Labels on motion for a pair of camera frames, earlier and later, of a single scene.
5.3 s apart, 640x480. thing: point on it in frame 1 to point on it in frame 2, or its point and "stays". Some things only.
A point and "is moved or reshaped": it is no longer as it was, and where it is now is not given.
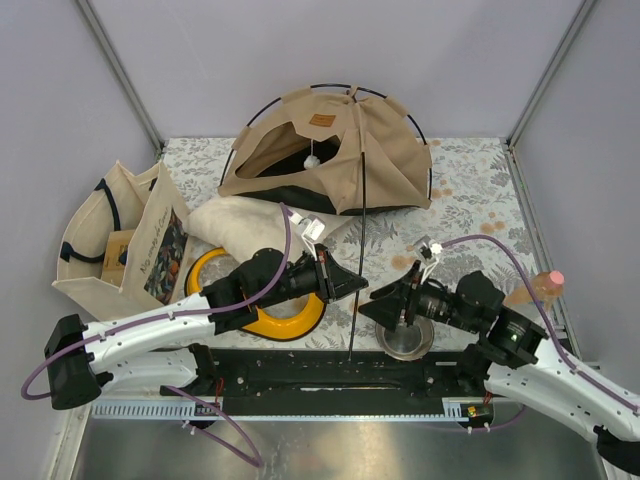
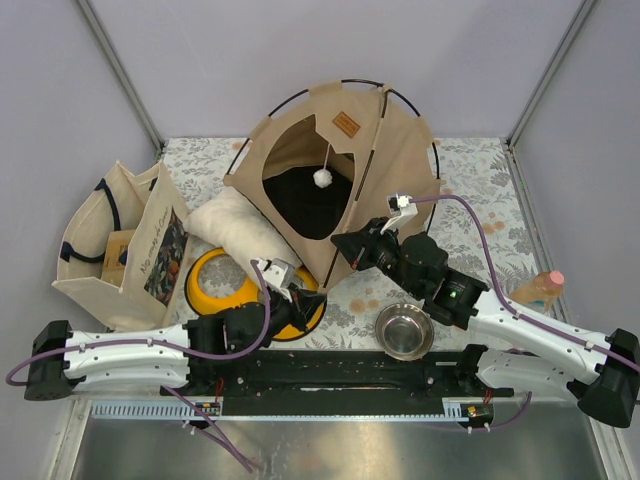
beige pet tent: (343, 154) is moved or reshaped
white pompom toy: (311, 162) to (323, 178)
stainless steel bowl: (409, 342) stays
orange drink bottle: (546, 286) stays
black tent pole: (360, 254) to (362, 185)
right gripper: (387, 311) to (359, 246)
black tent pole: (325, 85) to (351, 81)
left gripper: (334, 280) to (304, 306)
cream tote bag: (124, 243) stays
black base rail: (329, 382) stays
